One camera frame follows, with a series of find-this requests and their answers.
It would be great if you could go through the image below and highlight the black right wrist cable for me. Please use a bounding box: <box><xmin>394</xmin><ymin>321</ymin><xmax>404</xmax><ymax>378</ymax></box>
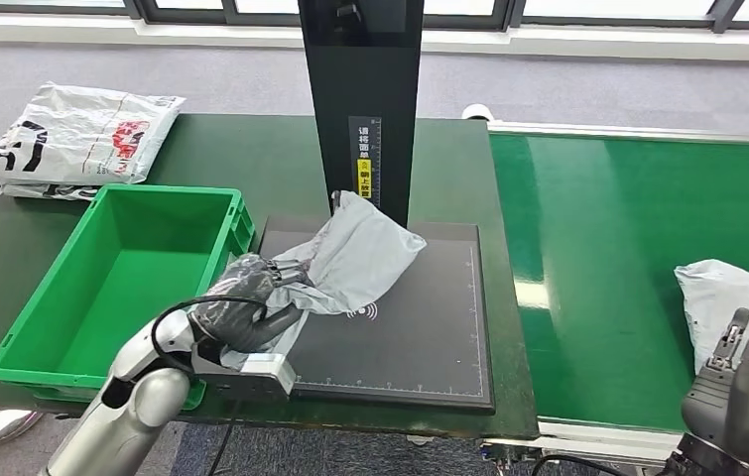
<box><xmin>531</xmin><ymin>454</ymin><xmax>632</xmax><ymax>476</ymax></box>

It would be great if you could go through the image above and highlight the white window sill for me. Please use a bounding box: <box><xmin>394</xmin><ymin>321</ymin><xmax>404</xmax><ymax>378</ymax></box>
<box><xmin>0</xmin><ymin>13</ymin><xmax>749</xmax><ymax>63</ymax></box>

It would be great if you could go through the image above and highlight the grey parcel bag red print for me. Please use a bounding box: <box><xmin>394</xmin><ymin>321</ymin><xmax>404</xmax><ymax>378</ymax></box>
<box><xmin>219</xmin><ymin>190</ymin><xmax>428</xmax><ymax>369</ymax></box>

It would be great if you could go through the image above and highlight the green conveyor belt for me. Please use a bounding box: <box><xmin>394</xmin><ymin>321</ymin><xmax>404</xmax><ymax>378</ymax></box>
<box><xmin>488</xmin><ymin>133</ymin><xmax>749</xmax><ymax>435</ymax></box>

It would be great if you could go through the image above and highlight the plain grey parcel bag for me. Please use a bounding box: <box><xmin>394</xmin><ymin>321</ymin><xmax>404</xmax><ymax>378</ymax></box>
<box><xmin>674</xmin><ymin>259</ymin><xmax>749</xmax><ymax>376</ymax></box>

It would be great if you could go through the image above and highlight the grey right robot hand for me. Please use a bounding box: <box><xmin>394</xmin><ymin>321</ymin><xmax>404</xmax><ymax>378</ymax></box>
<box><xmin>679</xmin><ymin>298</ymin><xmax>749</xmax><ymax>469</ymax></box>

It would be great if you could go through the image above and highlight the green plastic crate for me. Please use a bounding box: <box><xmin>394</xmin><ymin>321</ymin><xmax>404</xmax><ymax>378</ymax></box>
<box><xmin>0</xmin><ymin>184</ymin><xmax>257</xmax><ymax>412</ymax></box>

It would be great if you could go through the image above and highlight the black yellow scanner label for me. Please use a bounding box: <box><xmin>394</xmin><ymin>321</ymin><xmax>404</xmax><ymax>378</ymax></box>
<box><xmin>348</xmin><ymin>116</ymin><xmax>383</xmax><ymax>206</ymax></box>

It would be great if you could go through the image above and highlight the black inbound scanner machine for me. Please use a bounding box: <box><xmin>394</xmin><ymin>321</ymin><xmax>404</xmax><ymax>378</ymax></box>
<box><xmin>258</xmin><ymin>0</ymin><xmax>497</xmax><ymax>414</ymax></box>

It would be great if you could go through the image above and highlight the dark green table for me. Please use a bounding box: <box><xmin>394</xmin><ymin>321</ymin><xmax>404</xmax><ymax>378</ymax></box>
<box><xmin>0</xmin><ymin>113</ymin><xmax>540</xmax><ymax>440</ymax></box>

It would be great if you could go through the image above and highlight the white printed parcel bag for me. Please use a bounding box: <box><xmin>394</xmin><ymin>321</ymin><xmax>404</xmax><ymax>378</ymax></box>
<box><xmin>0</xmin><ymin>181</ymin><xmax>102</xmax><ymax>201</ymax></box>
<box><xmin>0</xmin><ymin>81</ymin><xmax>187</xmax><ymax>186</ymax></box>

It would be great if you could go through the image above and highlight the white conveyor end roller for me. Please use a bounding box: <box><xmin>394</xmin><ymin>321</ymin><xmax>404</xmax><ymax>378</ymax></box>
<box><xmin>460</xmin><ymin>103</ymin><xmax>496</xmax><ymax>124</ymax></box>

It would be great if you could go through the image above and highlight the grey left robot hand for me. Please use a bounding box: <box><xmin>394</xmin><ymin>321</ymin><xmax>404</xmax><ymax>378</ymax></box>
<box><xmin>189</xmin><ymin>252</ymin><xmax>312</xmax><ymax>353</ymax></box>

